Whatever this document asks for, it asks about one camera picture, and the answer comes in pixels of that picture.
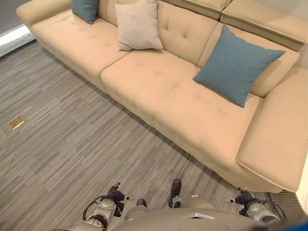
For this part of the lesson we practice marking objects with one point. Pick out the brass floor outlet cover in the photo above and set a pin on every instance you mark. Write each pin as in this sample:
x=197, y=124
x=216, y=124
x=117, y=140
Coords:
x=16, y=122

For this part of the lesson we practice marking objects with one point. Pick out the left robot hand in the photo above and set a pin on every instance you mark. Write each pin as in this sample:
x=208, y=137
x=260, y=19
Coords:
x=117, y=192

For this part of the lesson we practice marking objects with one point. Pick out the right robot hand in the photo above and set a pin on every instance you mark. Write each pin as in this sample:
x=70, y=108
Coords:
x=243, y=197

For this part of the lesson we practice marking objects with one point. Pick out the silver robot torso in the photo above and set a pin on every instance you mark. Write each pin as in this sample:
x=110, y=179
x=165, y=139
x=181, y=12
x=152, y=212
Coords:
x=183, y=220

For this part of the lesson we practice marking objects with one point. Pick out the small teal cushion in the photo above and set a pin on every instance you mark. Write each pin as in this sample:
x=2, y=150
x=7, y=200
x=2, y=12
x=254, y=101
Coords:
x=84, y=9

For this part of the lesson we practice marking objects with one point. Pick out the right robot leg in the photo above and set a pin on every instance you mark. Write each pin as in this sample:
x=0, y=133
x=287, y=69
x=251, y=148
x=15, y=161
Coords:
x=183, y=197

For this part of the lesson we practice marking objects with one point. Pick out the beige leather sofa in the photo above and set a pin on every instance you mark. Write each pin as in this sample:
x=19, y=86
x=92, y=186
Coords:
x=149, y=79

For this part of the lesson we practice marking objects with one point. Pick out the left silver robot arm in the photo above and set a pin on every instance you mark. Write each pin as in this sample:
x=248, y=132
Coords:
x=101, y=211

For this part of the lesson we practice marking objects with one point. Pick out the large teal cushion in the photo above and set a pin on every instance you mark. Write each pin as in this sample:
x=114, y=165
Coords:
x=234, y=65

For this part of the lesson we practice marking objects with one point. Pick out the robot leg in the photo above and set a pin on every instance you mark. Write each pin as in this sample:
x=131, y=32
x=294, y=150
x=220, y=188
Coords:
x=137, y=210
x=183, y=197

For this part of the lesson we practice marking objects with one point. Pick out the left robot leg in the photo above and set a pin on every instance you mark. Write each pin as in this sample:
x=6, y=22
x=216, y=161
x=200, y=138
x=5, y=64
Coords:
x=137, y=210

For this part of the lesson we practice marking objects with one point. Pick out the light beige cushion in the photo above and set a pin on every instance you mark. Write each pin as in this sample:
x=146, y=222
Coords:
x=138, y=26

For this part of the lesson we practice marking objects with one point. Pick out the white baseboard strip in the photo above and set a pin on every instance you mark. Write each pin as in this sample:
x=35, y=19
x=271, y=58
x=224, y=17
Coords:
x=14, y=38

